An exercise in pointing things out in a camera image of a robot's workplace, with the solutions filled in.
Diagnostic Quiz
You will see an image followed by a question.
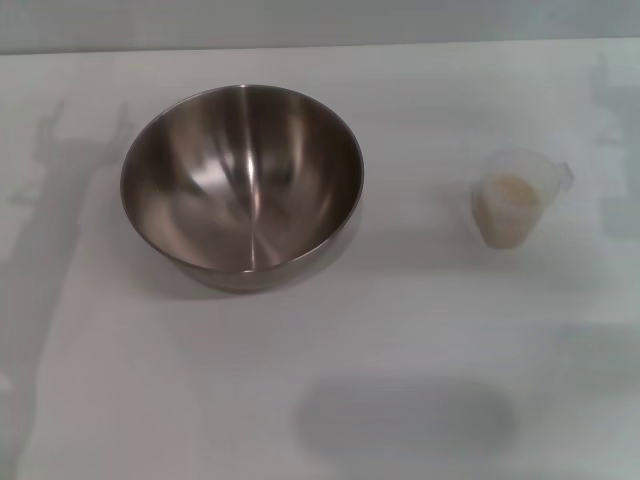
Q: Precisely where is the stainless steel mixing bowl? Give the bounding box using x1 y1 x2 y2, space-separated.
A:
119 83 365 294

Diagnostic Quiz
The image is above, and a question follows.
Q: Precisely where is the white rice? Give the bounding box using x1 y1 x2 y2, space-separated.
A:
476 172 544 249

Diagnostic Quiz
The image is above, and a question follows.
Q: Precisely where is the clear plastic measuring cup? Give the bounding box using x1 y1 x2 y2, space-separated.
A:
470 146 576 250

